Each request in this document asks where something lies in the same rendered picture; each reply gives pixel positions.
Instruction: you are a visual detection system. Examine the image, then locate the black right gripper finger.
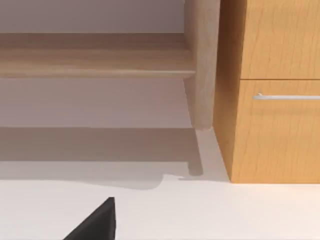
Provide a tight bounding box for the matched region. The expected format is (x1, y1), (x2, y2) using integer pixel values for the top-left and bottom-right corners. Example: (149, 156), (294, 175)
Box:
(62, 196), (117, 240)

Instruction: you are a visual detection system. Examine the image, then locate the orange wooden cupboard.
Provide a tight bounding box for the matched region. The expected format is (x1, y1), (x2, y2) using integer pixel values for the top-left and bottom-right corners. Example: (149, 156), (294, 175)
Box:
(212, 0), (320, 184)

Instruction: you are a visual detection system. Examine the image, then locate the long metal handle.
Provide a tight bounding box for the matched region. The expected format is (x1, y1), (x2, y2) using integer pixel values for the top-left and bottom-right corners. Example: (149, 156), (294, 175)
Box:
(252, 92), (320, 101)

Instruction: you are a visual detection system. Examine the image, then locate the orange wooden drawer front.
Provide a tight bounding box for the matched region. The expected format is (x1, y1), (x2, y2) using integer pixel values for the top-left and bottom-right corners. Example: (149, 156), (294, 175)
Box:
(231, 79), (320, 184)
(239, 0), (320, 80)

